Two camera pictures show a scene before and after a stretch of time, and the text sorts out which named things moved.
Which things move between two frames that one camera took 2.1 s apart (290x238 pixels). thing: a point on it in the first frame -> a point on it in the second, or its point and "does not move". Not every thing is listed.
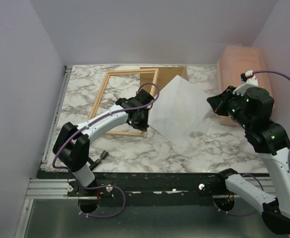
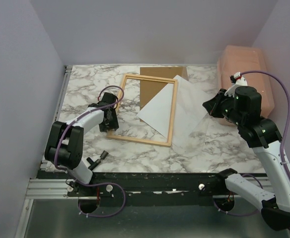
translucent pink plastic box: x=232 y=61 does not move
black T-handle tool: x=95 y=164 does not move
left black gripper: x=143 y=126 -> x=114 y=125
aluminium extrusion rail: x=49 y=189 does not move
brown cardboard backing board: x=166 y=74 does not move
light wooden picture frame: x=95 y=108 -> x=110 y=135
